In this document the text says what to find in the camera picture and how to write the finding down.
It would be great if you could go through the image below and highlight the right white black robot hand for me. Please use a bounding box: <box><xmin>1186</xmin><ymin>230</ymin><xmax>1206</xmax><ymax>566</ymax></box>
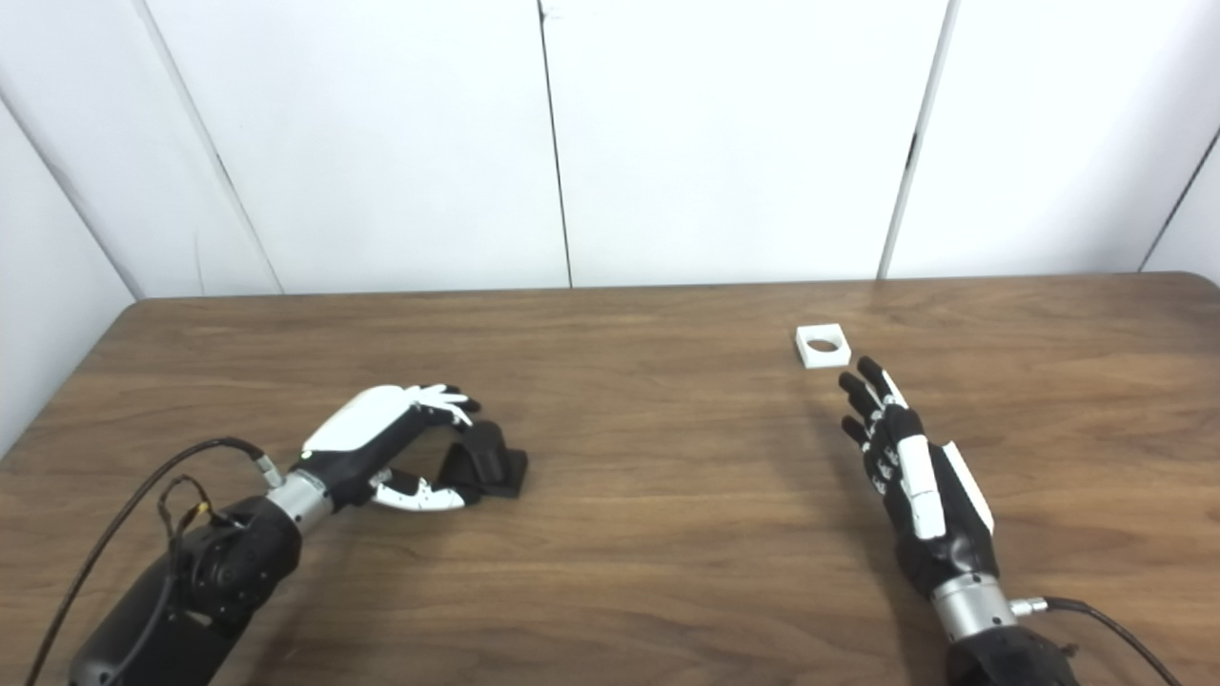
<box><xmin>839</xmin><ymin>356</ymin><xmax>1021</xmax><ymax>641</ymax></box>

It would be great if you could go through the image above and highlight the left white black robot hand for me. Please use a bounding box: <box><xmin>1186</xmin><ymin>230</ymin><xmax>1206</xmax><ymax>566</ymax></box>
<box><xmin>265</xmin><ymin>384</ymin><xmax>482</xmax><ymax>535</ymax></box>

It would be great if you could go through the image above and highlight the black peg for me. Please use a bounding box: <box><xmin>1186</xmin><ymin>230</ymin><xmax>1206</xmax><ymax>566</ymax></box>
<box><xmin>437</xmin><ymin>419</ymin><xmax>529</xmax><ymax>499</ymax></box>

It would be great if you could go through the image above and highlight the white square piece with hole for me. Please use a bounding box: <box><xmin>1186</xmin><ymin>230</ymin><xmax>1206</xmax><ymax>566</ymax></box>
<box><xmin>794</xmin><ymin>323</ymin><xmax>853</xmax><ymax>370</ymax></box>

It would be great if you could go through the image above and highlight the thin left wrist wire bundle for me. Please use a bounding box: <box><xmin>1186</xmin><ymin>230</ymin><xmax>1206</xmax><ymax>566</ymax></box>
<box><xmin>155</xmin><ymin>474</ymin><xmax>230</xmax><ymax>573</ymax></box>

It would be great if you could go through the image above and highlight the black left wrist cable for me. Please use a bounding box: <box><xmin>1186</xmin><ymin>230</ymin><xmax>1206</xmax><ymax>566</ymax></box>
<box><xmin>24</xmin><ymin>436</ymin><xmax>285</xmax><ymax>686</ymax></box>

